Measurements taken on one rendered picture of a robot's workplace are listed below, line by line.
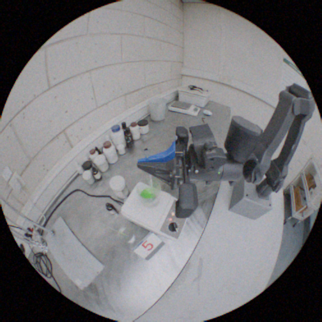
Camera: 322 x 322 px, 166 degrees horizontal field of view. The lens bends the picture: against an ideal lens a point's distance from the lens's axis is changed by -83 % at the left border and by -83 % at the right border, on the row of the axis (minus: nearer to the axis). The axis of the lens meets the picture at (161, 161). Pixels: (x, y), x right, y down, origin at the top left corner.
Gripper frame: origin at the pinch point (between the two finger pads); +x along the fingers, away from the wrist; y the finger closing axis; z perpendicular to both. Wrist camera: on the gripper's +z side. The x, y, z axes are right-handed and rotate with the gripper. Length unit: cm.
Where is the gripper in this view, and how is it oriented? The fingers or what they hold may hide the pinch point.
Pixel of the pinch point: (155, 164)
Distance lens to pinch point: 22.7
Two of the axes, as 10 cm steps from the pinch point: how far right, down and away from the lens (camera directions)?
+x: -10.0, -0.4, 0.5
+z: -0.1, -6.7, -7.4
